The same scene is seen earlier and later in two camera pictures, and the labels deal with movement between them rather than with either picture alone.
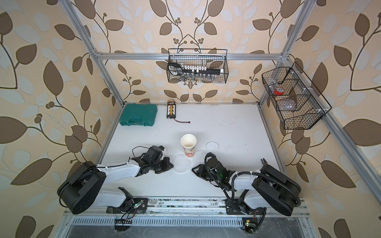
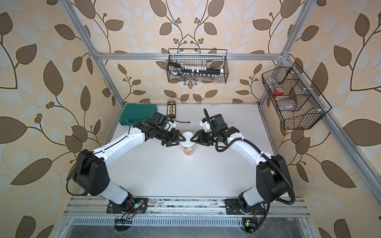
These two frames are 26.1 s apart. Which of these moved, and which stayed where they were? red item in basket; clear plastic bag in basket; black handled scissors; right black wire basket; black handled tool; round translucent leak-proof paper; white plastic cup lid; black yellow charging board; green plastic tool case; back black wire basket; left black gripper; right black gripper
Moved: left black gripper; round translucent leak-proof paper; white plastic cup lid; right black gripper
Stayed: clear plastic bag in basket; black handled tool; right black wire basket; green plastic tool case; black handled scissors; back black wire basket; red item in basket; black yellow charging board
